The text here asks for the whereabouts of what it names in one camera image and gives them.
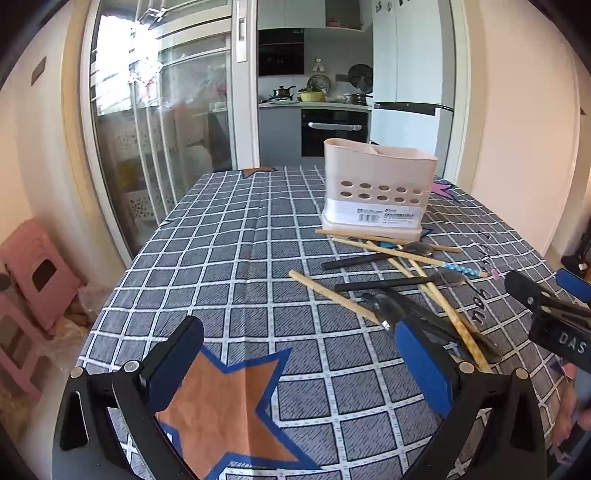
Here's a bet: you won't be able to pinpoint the black round fan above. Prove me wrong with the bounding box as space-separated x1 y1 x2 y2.
347 64 374 90

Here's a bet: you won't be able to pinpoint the person's right hand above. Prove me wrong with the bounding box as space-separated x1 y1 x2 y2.
551 364 591 464

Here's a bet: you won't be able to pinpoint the black-handled metal spoon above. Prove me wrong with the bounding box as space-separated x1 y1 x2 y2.
406 300 505 365
361 292 465 344
321 241 435 271
335 270 468 292

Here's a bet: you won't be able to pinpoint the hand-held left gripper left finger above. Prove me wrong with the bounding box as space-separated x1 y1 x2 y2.
51 316 206 480

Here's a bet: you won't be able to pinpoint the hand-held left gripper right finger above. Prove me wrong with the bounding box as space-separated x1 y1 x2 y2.
392 318 548 480

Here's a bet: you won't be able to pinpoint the blue-banded bamboo chopstick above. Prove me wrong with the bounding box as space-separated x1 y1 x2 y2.
328 235 489 278

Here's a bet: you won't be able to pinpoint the black oven with silver handle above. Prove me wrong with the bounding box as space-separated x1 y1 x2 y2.
301 109 370 158

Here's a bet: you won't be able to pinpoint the grey wall cabinets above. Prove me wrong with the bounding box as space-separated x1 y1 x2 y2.
257 0 375 32

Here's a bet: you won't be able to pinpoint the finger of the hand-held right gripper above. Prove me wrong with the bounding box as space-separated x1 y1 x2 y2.
555 268 591 301
505 270 591 326

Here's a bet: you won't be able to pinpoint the low pink plastic stool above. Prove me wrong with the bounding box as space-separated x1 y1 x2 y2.
0 293 56 402

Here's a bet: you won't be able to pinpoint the sliding glass door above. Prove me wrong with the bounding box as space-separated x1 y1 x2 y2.
85 0 259 261

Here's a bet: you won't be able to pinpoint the clear plastic bag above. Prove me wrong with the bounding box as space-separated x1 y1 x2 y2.
53 284 112 365

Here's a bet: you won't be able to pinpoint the beige plastic utensil holder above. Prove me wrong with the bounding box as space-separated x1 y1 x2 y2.
321 137 438 236

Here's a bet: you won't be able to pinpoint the grey checked tablecloth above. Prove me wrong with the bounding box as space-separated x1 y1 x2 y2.
76 166 591 480

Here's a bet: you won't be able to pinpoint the white refrigerator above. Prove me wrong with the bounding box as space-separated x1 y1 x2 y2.
369 0 455 183

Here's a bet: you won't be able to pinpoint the grey base cabinet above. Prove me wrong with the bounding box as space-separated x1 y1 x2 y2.
257 107 302 166

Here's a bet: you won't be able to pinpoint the tall pink plastic stool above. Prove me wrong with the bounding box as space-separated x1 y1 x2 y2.
0 218 81 333

